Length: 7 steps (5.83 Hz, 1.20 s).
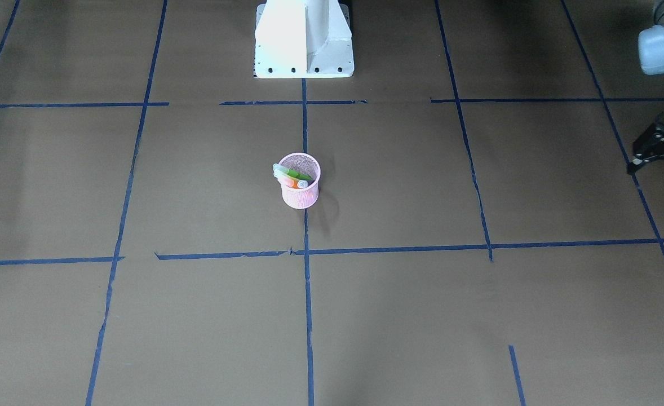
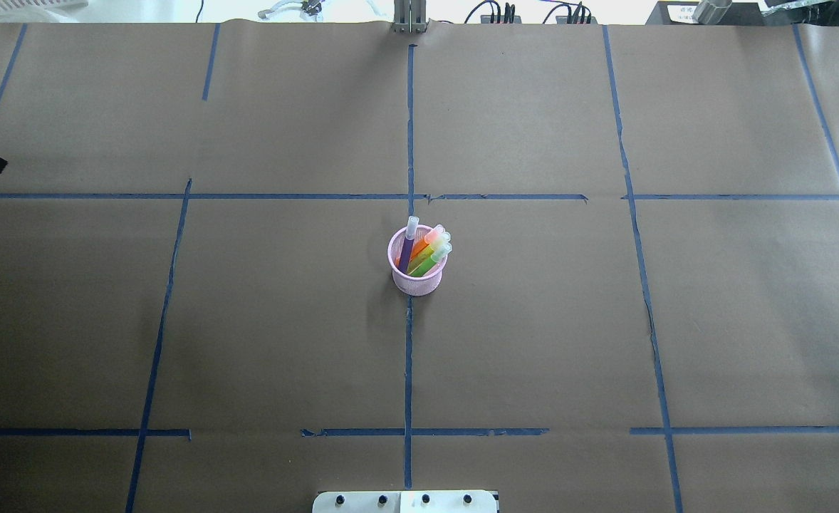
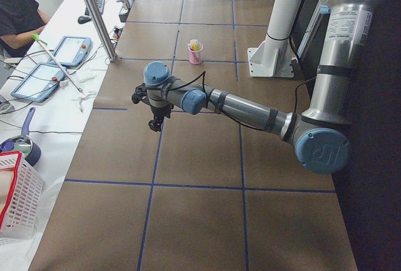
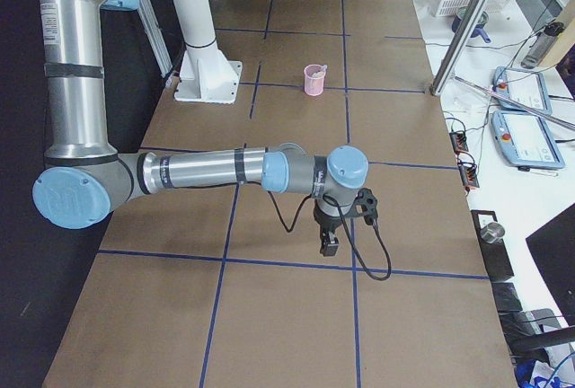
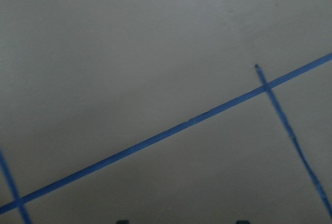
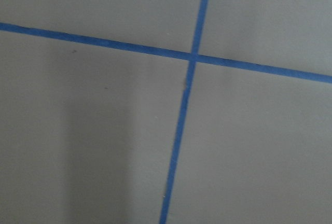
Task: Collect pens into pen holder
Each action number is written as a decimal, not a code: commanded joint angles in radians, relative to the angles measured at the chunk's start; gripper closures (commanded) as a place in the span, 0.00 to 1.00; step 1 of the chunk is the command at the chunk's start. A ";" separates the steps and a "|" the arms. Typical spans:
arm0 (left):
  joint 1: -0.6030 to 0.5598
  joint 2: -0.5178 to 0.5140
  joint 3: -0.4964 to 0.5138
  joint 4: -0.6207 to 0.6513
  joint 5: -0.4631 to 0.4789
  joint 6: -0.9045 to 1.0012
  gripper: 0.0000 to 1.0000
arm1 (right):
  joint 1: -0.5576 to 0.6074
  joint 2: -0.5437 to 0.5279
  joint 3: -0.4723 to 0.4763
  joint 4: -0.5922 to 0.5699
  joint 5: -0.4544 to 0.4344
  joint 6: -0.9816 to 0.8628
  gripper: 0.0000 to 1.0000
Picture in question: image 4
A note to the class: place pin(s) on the black monitor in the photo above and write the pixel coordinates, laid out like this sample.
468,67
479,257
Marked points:
552,249

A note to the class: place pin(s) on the lower blue teach pendant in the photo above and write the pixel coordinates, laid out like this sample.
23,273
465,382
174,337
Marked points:
525,141

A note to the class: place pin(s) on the upper blue teach pendant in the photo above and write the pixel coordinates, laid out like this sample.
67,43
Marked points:
523,86

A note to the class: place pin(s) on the blue teach pendant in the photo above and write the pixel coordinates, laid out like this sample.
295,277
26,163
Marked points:
525,141
523,86

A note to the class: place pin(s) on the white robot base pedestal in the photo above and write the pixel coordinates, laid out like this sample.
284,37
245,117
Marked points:
206,75

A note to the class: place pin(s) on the aluminium frame post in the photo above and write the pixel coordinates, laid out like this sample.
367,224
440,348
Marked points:
463,34

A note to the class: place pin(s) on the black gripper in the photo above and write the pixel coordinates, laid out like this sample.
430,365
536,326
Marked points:
326,223

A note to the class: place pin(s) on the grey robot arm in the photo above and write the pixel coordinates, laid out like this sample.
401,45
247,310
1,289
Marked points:
92,166

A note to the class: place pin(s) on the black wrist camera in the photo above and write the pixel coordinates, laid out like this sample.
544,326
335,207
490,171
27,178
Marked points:
365,206

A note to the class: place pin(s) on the pink mesh pen holder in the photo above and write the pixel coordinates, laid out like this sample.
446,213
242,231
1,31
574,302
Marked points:
314,79

